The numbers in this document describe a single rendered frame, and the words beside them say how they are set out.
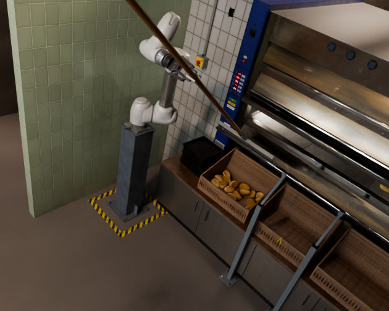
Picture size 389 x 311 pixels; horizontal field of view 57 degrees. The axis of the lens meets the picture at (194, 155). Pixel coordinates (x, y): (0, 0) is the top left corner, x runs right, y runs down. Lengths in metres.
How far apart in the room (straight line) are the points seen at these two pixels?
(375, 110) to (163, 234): 2.16
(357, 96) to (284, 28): 0.75
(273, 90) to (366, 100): 0.75
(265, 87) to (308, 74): 0.40
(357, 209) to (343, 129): 0.65
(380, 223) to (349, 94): 1.01
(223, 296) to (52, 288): 1.41
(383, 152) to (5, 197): 3.35
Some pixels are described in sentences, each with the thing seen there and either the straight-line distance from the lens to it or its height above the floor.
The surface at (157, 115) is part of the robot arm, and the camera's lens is 3.01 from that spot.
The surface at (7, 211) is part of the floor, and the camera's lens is 3.83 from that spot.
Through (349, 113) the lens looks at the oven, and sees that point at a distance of 2.85.
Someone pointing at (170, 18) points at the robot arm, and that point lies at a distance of 2.09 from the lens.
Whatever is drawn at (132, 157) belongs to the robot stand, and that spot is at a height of 0.76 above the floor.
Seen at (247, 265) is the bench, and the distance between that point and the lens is 3.26.
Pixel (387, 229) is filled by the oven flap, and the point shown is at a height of 1.01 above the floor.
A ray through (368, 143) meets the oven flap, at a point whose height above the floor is 1.54.
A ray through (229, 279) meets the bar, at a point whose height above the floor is 0.01.
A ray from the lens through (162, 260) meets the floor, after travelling 3.42.
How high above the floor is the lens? 2.73
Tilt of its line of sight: 36 degrees down
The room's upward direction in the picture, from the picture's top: 14 degrees clockwise
